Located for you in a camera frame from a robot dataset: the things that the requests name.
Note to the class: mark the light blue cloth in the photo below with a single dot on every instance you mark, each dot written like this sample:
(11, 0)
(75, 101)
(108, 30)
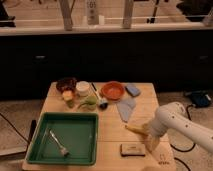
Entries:
(125, 108)

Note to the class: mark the green plastic tray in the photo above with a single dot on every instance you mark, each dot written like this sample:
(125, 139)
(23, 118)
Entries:
(77, 132)

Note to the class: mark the white cup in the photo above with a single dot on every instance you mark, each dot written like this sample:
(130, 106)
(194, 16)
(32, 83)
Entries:
(82, 88)

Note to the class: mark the metal fork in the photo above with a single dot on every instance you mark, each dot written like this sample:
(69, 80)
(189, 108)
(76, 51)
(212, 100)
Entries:
(63, 150)

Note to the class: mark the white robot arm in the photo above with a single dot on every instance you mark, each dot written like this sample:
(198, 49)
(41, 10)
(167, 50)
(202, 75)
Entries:
(170, 116)

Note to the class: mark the black handled brush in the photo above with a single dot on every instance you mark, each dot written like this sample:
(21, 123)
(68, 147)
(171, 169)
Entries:
(102, 102)

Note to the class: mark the white remote control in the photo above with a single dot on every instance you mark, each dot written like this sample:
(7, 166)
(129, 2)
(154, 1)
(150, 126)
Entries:
(92, 12)

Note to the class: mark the yellow banana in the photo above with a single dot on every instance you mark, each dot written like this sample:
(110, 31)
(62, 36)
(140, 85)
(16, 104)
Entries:
(143, 129)

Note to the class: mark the dark brown bowl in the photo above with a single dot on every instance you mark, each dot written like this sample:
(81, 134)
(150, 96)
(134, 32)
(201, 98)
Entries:
(66, 84)

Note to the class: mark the orange bowl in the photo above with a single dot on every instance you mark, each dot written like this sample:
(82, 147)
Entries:
(112, 90)

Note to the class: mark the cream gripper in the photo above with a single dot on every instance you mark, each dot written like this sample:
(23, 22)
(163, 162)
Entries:
(152, 142)

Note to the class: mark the blue black floor device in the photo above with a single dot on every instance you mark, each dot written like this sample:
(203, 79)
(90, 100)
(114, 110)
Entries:
(200, 99)

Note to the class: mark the blue sponge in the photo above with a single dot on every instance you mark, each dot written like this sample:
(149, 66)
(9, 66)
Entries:
(132, 90)

